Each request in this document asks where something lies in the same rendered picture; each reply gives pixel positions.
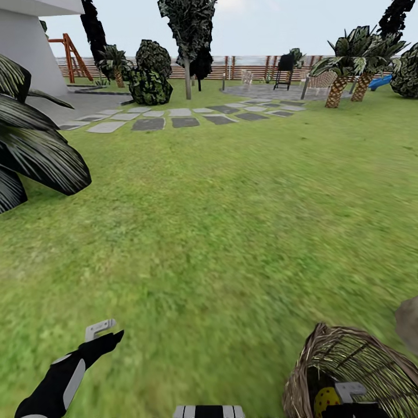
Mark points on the wicker basket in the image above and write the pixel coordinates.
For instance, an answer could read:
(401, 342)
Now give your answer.
(298, 396)

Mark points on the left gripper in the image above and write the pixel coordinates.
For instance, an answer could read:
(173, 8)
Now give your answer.
(103, 344)

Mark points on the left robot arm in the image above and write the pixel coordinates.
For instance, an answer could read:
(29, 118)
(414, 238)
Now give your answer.
(52, 398)

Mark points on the easter egg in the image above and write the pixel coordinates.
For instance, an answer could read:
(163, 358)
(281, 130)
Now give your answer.
(325, 397)

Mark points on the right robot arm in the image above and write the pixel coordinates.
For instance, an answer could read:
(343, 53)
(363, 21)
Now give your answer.
(349, 408)

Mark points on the garden chair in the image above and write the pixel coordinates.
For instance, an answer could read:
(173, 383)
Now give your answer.
(303, 75)
(322, 81)
(246, 77)

